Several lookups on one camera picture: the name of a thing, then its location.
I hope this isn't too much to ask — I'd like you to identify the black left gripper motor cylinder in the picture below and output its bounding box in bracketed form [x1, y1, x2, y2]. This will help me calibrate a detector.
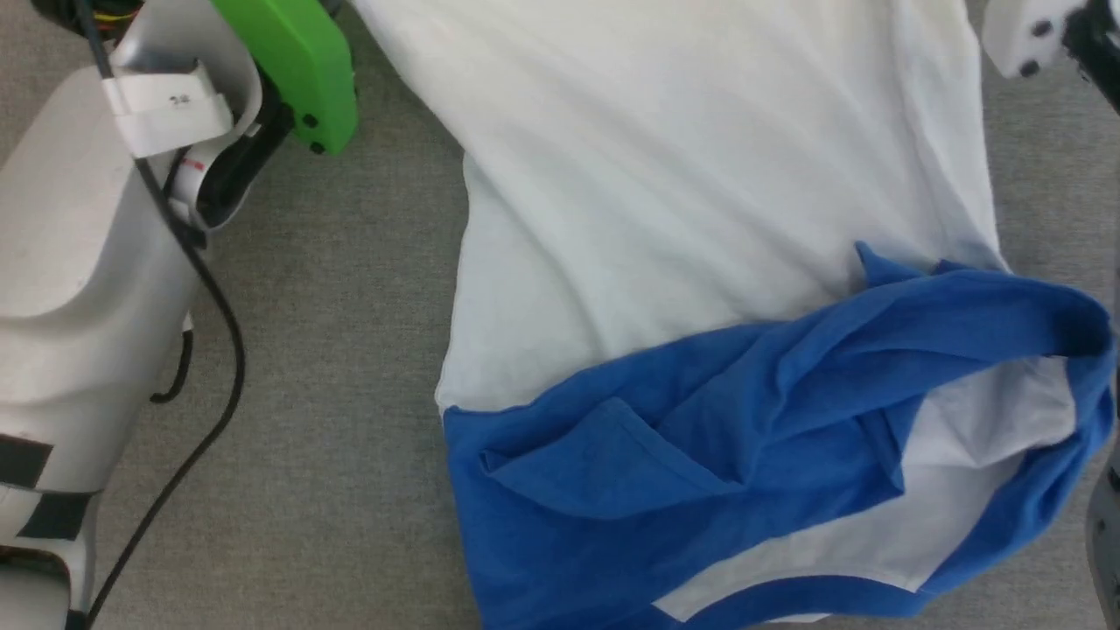
[31, 0, 145, 40]

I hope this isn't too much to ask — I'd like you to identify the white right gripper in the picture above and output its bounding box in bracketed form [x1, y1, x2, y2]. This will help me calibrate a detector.
[980, 0, 1088, 81]

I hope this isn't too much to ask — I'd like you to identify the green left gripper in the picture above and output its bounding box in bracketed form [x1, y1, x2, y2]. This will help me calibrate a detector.
[210, 0, 359, 158]

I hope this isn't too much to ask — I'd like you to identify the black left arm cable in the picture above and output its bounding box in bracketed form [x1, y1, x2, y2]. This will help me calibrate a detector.
[72, 0, 248, 630]

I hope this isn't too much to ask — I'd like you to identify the grey fabric sofa cushion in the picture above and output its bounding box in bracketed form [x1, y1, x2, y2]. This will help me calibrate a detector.
[0, 0, 1120, 630]

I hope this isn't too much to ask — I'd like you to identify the blue and white shirt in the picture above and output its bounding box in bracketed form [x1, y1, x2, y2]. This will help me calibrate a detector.
[350, 0, 1117, 630]

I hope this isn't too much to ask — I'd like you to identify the white cable holder clip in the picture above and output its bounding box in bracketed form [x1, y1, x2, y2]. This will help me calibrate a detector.
[101, 61, 235, 159]

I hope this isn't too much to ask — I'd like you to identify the short black cable loop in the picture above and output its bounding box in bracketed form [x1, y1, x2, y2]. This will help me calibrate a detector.
[149, 328, 195, 405]

